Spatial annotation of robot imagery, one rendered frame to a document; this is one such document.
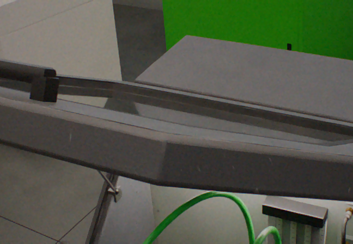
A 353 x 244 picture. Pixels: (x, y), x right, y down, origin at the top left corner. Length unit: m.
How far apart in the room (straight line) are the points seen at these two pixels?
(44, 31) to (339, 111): 2.85
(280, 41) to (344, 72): 2.34
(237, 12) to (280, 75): 2.46
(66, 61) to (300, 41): 1.48
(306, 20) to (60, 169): 1.72
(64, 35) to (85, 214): 1.19
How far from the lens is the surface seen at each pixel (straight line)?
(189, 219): 1.64
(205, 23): 4.14
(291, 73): 1.53
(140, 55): 5.22
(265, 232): 1.25
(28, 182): 3.91
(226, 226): 1.60
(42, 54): 4.05
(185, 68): 1.57
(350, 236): 1.48
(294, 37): 3.81
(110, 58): 4.39
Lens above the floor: 2.20
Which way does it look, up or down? 31 degrees down
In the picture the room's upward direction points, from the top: 5 degrees counter-clockwise
